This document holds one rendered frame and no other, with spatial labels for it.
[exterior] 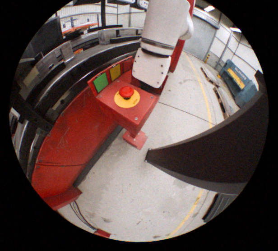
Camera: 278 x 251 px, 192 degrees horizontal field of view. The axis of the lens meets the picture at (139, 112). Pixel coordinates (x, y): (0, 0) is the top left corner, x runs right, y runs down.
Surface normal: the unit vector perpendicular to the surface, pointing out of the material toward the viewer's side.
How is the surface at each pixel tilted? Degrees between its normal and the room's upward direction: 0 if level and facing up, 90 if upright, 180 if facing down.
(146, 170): 0
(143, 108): 0
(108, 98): 0
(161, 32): 92
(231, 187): 90
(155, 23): 90
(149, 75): 88
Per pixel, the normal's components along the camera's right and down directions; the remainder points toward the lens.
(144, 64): -0.53, 0.72
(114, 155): 0.06, -0.50
